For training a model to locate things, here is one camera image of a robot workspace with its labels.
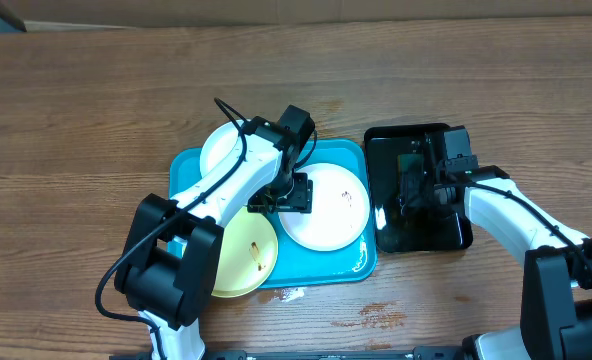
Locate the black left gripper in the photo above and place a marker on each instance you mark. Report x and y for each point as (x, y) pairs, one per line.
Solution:
(301, 199)

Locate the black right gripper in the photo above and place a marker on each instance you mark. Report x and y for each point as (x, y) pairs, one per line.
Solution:
(431, 208)

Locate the white plate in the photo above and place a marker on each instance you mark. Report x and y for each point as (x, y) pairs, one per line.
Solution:
(340, 210)
(217, 147)

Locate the yellow green sponge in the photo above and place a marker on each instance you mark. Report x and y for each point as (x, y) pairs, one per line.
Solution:
(410, 164)

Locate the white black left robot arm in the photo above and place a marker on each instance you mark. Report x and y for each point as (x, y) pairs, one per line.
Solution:
(168, 267)

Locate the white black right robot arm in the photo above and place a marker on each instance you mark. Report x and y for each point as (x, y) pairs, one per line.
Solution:
(556, 301)

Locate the black plastic tray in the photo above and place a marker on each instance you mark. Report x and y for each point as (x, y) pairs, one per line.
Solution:
(394, 232)

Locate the teal plastic tray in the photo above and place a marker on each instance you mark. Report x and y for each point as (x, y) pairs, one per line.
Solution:
(297, 265)

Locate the yellow plate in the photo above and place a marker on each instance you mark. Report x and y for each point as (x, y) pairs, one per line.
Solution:
(248, 255)

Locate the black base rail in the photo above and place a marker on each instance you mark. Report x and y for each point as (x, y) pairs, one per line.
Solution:
(418, 353)

